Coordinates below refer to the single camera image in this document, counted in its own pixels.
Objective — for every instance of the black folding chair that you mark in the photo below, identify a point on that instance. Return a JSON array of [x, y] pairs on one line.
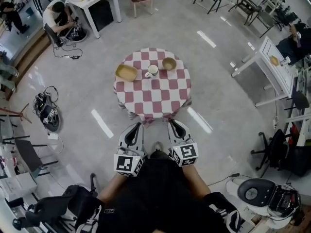
[[29, 154]]

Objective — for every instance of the black cabinet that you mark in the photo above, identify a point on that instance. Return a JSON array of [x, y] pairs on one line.
[[102, 14]]

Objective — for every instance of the person's left forearm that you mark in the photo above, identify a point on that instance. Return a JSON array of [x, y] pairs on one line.
[[111, 187]]

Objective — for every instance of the yellow rectangular tray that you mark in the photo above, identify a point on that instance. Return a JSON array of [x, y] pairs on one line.
[[126, 73]]

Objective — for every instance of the small cup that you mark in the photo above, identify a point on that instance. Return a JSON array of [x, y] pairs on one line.
[[284, 62]]

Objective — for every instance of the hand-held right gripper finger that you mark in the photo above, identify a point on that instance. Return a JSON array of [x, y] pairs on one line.
[[172, 135], [188, 135]]

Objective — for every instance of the black office chair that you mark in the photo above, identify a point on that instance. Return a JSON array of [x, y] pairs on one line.
[[277, 149], [56, 203]]

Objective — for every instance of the white power strip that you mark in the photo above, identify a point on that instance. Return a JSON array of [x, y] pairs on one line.
[[275, 122], [53, 136]]

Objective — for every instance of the red white checked tablecloth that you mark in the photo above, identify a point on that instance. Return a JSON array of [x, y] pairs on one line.
[[155, 96]]

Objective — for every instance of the white black robot base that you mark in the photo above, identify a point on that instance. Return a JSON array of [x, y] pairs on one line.
[[262, 198]]

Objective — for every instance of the black metal rack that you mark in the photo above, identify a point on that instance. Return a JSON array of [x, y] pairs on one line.
[[247, 2]]

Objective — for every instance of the round wooden bowl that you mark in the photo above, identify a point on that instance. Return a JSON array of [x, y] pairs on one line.
[[169, 63]]

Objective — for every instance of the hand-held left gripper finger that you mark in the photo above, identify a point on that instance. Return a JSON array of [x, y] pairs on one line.
[[142, 139], [122, 137]]

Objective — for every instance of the person's black shirt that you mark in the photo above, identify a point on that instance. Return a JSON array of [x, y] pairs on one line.
[[158, 193]]

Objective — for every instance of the white cup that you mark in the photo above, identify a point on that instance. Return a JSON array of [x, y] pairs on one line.
[[152, 71]]

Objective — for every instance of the white box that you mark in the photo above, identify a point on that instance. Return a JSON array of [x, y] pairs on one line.
[[20, 186]]

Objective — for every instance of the red tripod stand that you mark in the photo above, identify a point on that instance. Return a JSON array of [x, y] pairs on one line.
[[17, 113]]

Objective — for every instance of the person's right forearm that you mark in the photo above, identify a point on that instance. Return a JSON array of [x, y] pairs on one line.
[[195, 181]]

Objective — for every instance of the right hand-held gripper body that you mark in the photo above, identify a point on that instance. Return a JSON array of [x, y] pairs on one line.
[[185, 154]]

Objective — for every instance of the small yellow bowl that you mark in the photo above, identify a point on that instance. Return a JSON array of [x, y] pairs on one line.
[[274, 60]]

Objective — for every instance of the white table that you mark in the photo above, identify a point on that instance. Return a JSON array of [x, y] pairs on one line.
[[279, 74]]

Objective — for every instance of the black white striped sleeve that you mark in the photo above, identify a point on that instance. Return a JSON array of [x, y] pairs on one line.
[[224, 209], [88, 217]]

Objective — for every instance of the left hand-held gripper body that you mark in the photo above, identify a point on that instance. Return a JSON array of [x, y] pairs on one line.
[[125, 165]]

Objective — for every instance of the person's shoe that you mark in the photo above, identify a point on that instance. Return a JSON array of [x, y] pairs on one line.
[[157, 146]]

